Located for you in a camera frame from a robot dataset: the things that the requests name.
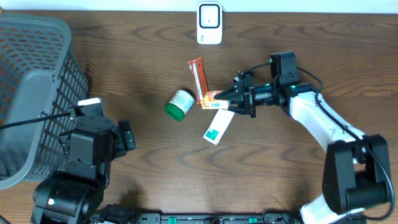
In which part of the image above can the orange white small box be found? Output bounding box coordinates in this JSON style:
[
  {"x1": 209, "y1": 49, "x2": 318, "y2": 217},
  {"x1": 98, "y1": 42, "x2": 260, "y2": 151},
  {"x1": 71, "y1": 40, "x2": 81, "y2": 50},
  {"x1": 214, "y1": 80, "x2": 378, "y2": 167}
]
[{"x1": 198, "y1": 90, "x2": 230, "y2": 110}]

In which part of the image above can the white green carton box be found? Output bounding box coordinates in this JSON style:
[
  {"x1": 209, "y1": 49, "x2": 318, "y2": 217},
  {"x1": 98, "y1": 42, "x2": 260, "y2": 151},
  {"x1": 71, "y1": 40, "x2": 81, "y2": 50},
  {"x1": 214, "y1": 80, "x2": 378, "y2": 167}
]
[{"x1": 203, "y1": 110, "x2": 235, "y2": 145}]

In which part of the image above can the orange snack bar wrapper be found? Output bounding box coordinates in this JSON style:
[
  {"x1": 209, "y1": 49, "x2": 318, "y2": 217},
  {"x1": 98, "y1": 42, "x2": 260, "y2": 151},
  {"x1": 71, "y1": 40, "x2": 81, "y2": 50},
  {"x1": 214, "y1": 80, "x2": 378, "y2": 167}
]
[{"x1": 188, "y1": 56, "x2": 208, "y2": 104}]

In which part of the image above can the green lid white jar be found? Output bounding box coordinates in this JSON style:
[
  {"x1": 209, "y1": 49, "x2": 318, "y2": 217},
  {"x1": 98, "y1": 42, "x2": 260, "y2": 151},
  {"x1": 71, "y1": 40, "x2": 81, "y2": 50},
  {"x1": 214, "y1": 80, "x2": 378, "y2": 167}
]
[{"x1": 165, "y1": 90, "x2": 195, "y2": 121}]

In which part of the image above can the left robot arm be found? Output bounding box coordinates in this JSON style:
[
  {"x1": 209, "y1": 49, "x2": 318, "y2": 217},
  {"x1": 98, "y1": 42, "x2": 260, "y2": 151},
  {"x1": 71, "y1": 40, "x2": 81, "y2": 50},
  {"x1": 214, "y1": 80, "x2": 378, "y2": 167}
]
[{"x1": 31, "y1": 99, "x2": 136, "y2": 223}]

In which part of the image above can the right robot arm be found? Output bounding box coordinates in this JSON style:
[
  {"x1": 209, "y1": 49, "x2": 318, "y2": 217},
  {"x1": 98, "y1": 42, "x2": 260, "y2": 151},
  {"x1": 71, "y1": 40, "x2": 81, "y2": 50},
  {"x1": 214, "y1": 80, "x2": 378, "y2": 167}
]
[{"x1": 215, "y1": 68, "x2": 396, "y2": 223}]

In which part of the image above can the white barcode scanner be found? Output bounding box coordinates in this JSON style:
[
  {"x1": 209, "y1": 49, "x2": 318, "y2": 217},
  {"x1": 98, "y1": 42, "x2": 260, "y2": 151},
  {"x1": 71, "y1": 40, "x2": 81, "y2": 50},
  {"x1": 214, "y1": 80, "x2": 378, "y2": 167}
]
[{"x1": 197, "y1": 1, "x2": 223, "y2": 45}]

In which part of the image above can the grey plastic basket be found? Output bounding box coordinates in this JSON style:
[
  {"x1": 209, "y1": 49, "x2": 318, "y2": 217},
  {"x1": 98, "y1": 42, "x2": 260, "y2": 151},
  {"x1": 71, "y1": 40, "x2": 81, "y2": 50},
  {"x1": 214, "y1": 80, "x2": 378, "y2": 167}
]
[{"x1": 1, "y1": 14, "x2": 89, "y2": 189}]

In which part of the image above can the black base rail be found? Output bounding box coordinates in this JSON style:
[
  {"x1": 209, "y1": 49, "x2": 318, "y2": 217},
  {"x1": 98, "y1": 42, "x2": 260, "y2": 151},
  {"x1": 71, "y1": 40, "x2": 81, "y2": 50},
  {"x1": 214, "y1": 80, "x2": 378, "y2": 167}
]
[{"x1": 93, "y1": 203, "x2": 302, "y2": 224}]

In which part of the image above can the left black cable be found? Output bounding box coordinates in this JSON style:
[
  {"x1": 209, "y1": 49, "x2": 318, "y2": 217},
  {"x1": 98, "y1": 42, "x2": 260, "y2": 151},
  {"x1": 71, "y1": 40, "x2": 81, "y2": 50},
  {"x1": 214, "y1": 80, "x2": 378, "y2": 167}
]
[{"x1": 0, "y1": 111, "x2": 72, "y2": 131}]

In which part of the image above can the black cable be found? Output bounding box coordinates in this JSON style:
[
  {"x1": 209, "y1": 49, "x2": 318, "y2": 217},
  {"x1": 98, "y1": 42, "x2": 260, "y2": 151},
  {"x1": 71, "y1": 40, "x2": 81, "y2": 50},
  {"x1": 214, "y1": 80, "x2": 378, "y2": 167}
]
[
  {"x1": 247, "y1": 62, "x2": 396, "y2": 222},
  {"x1": 0, "y1": 111, "x2": 72, "y2": 131}
]

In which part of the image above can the right black cable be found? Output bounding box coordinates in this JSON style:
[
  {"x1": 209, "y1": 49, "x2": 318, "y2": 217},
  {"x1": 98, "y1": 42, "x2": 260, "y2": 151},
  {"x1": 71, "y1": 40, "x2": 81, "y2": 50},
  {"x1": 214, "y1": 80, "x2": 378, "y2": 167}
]
[{"x1": 247, "y1": 62, "x2": 396, "y2": 222}]

